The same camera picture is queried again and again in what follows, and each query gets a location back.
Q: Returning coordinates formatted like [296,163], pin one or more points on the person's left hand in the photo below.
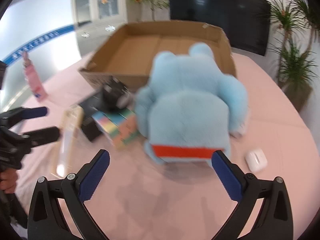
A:
[7,181]

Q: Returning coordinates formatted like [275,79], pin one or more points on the black wall television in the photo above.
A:
[220,12]

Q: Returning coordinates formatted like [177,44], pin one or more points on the black round device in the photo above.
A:
[115,95]

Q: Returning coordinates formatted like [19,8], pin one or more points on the clear beige package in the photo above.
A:
[71,120]

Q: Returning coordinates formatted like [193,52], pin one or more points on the small black box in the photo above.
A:
[90,130]

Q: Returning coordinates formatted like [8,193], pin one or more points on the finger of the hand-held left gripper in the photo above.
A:
[43,134]
[35,111]

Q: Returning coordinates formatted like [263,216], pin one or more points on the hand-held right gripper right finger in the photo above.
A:
[226,180]

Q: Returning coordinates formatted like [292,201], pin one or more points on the brown planter pot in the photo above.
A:
[296,95]

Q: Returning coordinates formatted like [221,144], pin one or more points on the pastel colour block box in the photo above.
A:
[117,127]

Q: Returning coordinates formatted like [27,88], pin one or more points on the white plastic case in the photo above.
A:
[255,160]

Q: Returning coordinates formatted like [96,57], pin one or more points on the brown cardboard box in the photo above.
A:
[130,55]

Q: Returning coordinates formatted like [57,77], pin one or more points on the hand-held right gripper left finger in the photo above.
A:
[95,176]

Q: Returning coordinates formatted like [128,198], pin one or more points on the white glass-door cabinet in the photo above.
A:
[87,37]

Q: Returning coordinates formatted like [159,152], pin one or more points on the large green palm plant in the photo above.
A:
[292,62]

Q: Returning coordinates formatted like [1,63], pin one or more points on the pink bottle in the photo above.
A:
[35,80]

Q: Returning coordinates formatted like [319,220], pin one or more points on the black flat case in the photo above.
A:
[88,103]

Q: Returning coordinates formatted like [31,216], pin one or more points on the light blue plush toy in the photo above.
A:
[190,100]

